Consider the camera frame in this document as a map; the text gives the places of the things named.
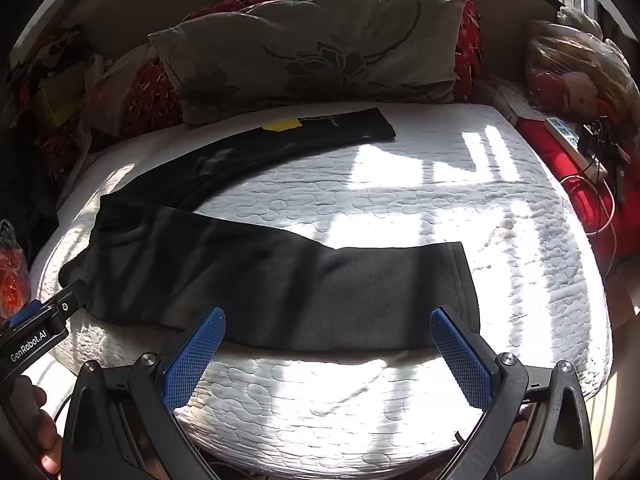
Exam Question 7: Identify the black pants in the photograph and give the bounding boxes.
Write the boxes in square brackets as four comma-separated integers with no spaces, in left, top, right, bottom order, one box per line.
[59,108,482,353]

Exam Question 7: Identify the pile of clutter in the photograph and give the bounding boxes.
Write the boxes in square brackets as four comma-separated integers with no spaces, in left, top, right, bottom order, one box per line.
[9,27,106,136]

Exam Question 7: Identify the white power strip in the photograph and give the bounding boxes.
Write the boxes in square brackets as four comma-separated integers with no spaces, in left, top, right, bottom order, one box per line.
[544,117,610,181]

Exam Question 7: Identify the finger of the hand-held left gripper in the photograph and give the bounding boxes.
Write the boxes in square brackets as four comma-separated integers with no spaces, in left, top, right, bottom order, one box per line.
[9,280,87,331]

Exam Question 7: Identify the white quilted mattress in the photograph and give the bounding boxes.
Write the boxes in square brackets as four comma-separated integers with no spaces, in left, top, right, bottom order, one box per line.
[31,102,615,467]

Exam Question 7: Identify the clear plastic bag with doll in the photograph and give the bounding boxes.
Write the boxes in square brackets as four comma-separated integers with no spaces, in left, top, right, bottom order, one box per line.
[527,6,632,126]

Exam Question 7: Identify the person's left hand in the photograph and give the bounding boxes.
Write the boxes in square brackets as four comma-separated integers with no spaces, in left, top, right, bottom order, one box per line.
[12,372,63,476]

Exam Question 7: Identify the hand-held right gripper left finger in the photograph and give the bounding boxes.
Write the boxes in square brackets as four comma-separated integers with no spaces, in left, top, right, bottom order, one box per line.
[60,306,227,480]

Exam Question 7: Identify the orange plastic bag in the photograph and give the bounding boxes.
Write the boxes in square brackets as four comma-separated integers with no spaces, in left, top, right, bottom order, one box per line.
[0,220,32,322]

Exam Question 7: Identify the red floral pillow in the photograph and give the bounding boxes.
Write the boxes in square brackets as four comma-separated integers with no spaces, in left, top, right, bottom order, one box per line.
[40,0,484,181]

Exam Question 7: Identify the beige floral pillow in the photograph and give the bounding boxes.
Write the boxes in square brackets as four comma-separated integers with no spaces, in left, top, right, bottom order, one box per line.
[148,0,470,126]

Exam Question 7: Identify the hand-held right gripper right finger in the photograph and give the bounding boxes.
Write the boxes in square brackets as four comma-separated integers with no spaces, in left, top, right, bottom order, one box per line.
[430,306,596,480]

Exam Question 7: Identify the red cloth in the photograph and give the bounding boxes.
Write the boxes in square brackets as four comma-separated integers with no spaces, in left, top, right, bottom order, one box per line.
[516,117,640,266]

